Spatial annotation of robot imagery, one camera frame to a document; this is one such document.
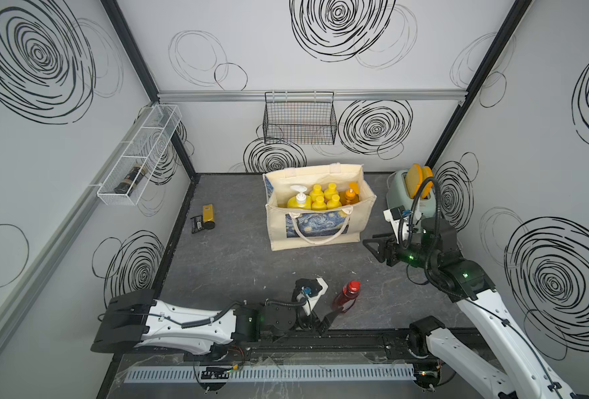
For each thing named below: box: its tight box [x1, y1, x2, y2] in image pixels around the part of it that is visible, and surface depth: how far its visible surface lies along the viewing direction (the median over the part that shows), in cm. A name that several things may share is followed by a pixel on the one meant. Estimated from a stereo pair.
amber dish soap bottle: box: [338, 188, 360, 207], surface depth 88 cm
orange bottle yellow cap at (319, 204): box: [311, 195, 327, 212], surface depth 84 cm
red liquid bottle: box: [331, 280, 362, 314], surface depth 71 cm
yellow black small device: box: [190, 203, 216, 235], surface depth 103 cm
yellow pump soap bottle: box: [287, 184, 312, 210], surface depth 84 cm
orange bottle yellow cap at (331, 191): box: [323, 182, 339, 201], surface depth 87 cm
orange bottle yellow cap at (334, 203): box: [326, 194, 342, 210], surface depth 85 cm
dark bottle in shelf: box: [113, 163, 148, 197], surface depth 68 cm
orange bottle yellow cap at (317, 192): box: [309, 183, 325, 202], surface depth 88 cm
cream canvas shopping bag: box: [262, 162, 377, 252], surface depth 86 cm
